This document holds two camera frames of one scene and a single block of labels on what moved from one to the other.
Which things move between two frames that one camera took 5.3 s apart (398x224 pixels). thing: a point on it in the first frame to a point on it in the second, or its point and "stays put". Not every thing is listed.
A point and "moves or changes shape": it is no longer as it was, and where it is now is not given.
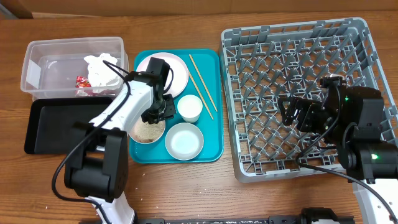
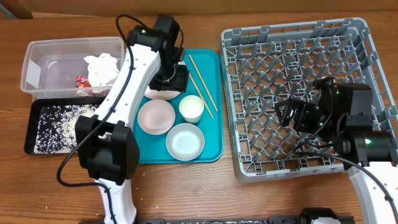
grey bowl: [184, 141] stays put
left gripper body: [162, 109] to [171, 76]
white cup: [189, 107] stays put
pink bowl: [145, 132] moves or changes shape
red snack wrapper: [82, 82] stays put
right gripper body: [312, 119] stays put
